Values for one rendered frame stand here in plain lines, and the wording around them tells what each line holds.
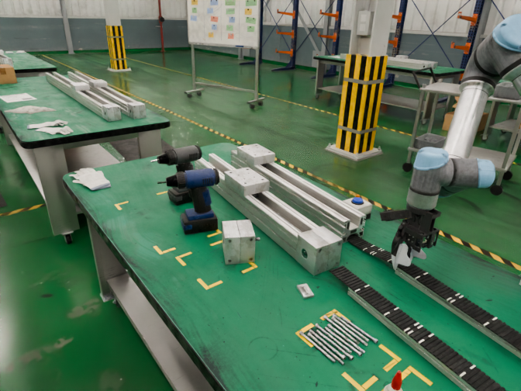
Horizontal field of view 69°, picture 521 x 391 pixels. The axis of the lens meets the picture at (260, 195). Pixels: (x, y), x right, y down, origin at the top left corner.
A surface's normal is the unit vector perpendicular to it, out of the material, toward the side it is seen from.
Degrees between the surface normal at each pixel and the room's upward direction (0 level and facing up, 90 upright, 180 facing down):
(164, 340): 0
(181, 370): 0
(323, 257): 90
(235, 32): 90
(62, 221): 90
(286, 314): 0
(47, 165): 90
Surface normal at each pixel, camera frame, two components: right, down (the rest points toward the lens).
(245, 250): 0.18, 0.43
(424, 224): -0.85, 0.20
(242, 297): 0.03, -0.90
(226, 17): -0.53, 0.35
